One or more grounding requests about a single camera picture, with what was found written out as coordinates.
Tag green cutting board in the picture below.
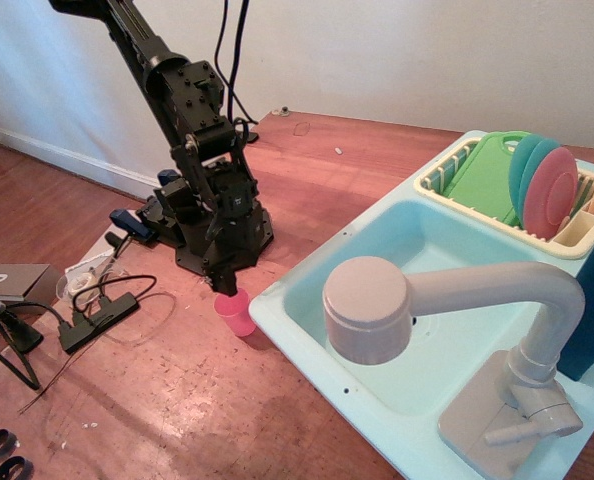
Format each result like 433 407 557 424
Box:
442 131 528 227

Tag black power adapter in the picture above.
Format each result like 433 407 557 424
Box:
0 310 43 354

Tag black hanging cables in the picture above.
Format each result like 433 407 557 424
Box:
213 0 261 146

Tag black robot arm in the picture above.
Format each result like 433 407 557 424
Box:
51 1 273 296

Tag light blue toy sink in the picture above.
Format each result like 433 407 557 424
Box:
248 129 594 480

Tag blue clamp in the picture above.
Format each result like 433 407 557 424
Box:
109 209 155 243

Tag teal plastic plate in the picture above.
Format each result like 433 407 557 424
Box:
508 134 560 222

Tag grey box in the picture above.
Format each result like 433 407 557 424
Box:
0 264 61 305

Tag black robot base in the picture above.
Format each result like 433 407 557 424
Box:
137 169 274 275

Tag clear plastic tape roll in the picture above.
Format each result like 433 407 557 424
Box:
56 270 101 308

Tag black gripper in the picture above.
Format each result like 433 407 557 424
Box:
203 170 263 296

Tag cream dish rack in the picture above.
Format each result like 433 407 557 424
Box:
414 131 594 260

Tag black usb hub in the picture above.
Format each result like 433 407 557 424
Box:
58 292 140 354

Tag pink plastic cup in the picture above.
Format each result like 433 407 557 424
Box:
213 289 256 337

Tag pink plastic plate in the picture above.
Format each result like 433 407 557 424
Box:
522 147 578 240

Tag grey toy faucet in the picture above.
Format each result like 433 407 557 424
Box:
322 256 585 479

